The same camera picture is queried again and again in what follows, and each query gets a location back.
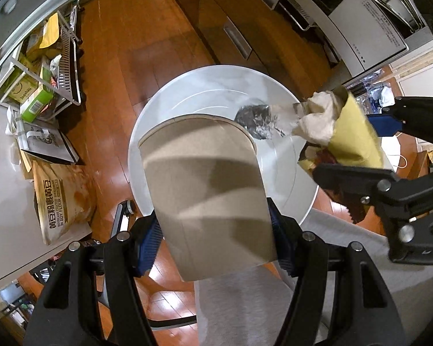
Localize white metal storage rack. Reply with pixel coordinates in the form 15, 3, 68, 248
0, 2, 82, 110

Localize grey trousers leg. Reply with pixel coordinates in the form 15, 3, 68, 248
195, 210, 433, 345

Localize crumpled foil ball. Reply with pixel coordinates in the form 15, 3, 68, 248
234, 105, 286, 140

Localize yellow envelope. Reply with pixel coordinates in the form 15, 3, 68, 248
39, 13, 60, 49

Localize white dishwasher front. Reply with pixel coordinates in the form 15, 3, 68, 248
262, 0, 433, 79

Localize large kraft paper cup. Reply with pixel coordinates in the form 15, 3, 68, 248
139, 114, 277, 281

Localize yellow red snack wrapper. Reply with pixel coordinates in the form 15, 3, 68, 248
292, 90, 385, 174

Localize tan printed flour bag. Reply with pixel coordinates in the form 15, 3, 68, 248
32, 160, 97, 245

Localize green white carton box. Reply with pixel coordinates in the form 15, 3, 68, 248
19, 84, 54, 123

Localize white round trash bin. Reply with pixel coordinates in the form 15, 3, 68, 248
128, 65, 318, 223

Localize black white magazine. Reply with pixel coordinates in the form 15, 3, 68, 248
15, 119, 79, 164

